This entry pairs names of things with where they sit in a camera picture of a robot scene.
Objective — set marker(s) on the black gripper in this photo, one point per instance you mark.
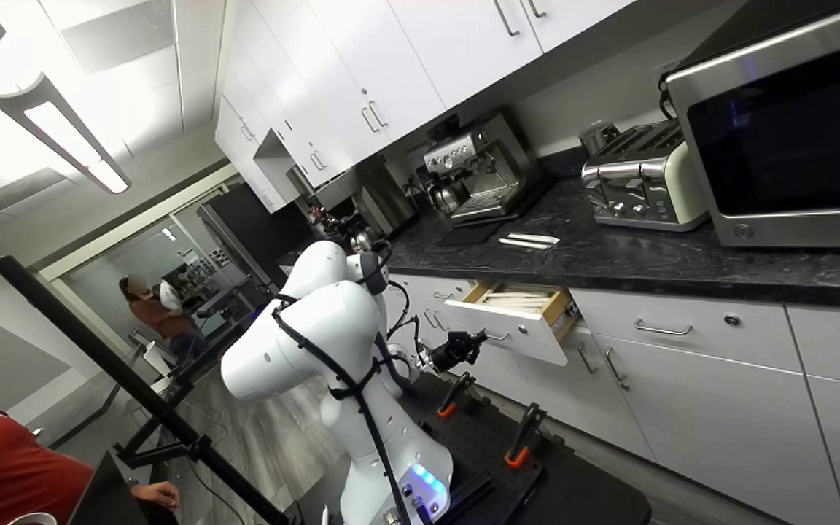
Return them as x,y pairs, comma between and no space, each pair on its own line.
451,353

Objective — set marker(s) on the white drawer without lock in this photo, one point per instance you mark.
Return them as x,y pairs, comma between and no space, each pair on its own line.
511,331

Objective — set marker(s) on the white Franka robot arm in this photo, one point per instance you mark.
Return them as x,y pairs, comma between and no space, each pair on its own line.
292,340

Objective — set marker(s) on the small white drawer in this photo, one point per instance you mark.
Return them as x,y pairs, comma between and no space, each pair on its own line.
420,296

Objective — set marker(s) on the wide white drawer with lock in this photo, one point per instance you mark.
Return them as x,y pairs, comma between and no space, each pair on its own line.
684,325

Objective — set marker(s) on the bare hand of seated person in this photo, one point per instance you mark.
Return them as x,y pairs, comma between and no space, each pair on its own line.
156,496

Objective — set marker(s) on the flat white strip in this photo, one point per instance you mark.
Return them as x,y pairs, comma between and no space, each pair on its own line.
528,241

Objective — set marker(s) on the stainless steel espresso machine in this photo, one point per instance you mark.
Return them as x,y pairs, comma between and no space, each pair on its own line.
473,177

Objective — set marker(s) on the black granite countertop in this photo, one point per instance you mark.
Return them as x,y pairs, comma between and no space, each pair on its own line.
635,257

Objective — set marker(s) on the black robot table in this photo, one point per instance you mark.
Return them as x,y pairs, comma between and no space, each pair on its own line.
576,496

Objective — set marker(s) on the cream and chrome toaster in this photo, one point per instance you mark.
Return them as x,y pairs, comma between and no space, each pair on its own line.
642,185

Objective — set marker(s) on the wide white cabinet door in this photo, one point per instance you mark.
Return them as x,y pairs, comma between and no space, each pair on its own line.
731,427

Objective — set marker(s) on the white upper cabinets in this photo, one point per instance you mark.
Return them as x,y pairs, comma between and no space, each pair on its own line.
363,67

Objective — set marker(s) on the small office person figure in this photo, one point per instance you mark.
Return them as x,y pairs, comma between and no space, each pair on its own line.
162,317

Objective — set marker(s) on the stainless steel microwave oven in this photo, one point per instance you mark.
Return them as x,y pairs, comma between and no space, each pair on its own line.
789,134

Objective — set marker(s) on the black tripod pole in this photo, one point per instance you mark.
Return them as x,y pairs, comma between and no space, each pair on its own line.
99,360

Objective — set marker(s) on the black laptop lid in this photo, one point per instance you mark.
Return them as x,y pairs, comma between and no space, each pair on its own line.
104,496

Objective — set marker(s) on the long ceiling light fixture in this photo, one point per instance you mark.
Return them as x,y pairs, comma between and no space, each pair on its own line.
72,134

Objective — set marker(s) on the white cup rim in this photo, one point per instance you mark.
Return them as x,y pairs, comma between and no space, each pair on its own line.
29,516

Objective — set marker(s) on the ceiling air vent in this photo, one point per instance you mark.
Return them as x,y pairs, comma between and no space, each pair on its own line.
15,191

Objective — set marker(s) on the person in red shirt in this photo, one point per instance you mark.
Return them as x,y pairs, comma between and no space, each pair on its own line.
8,471

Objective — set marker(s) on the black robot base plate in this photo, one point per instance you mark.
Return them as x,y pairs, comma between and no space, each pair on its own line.
483,439

